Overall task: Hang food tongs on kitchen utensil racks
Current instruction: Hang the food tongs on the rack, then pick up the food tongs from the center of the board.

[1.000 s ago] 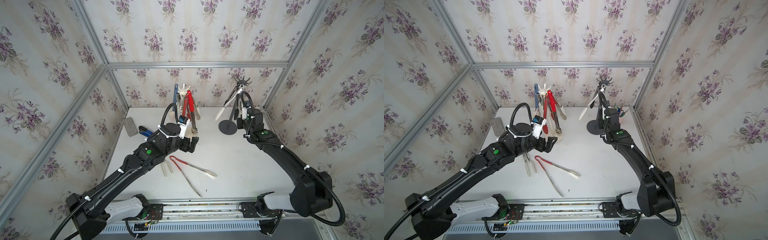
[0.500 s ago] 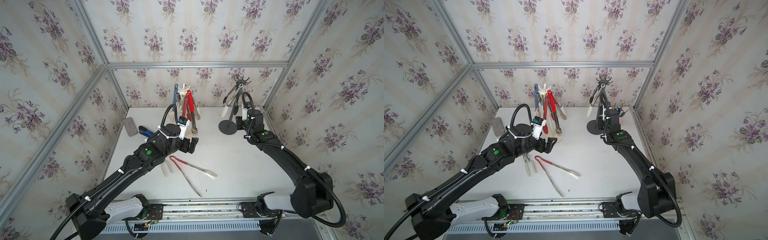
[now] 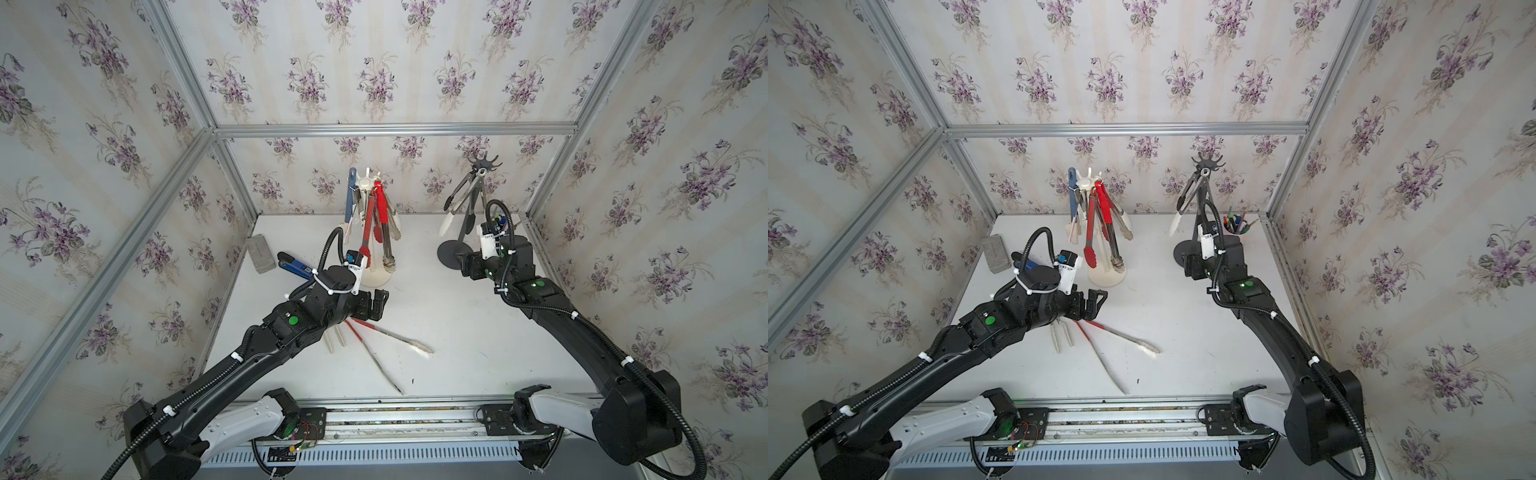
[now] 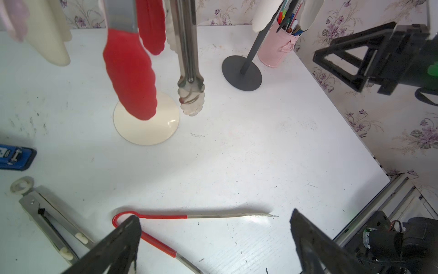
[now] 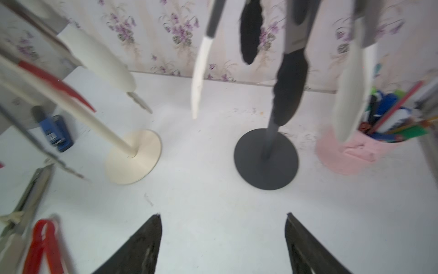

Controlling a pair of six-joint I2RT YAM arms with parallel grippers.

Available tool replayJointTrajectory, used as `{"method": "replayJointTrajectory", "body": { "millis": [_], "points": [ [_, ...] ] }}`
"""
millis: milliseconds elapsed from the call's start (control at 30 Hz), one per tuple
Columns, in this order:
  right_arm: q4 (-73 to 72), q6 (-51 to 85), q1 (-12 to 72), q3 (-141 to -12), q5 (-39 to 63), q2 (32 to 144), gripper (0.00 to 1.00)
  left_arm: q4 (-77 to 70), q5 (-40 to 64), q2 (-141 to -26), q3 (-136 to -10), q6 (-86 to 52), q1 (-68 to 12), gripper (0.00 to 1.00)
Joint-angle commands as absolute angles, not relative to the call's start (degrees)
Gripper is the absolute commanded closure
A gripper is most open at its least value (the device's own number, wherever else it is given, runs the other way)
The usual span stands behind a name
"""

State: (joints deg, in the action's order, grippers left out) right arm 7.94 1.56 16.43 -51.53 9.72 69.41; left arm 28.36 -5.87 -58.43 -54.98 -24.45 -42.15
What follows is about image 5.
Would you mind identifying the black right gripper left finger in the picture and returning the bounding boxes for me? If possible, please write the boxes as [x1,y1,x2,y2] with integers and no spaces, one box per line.
[95,214,162,274]

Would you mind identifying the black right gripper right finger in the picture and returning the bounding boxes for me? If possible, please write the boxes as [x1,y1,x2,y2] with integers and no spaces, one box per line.
[285,212,351,274]

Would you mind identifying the red handled tongs front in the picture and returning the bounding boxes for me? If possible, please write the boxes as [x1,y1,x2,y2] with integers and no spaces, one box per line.
[22,219,68,274]

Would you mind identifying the white utensil rack stand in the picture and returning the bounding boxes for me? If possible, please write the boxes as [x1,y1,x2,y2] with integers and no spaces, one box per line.
[0,54,163,186]

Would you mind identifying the steel cream-tipped tongs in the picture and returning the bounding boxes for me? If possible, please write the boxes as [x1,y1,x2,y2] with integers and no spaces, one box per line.
[1,1,153,114]
[1,164,54,274]

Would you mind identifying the black steel tongs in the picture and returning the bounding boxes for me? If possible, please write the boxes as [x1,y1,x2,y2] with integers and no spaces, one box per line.
[240,1,320,127]

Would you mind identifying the red steel tongs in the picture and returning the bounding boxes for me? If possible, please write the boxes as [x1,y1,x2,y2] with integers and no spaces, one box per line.
[1,45,96,113]

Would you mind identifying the dark grey utensil rack stand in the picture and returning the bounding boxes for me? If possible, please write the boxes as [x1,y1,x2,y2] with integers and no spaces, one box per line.
[234,118,299,191]

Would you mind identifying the pink pen cup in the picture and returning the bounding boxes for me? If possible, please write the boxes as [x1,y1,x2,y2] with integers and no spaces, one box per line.
[314,75,438,176]

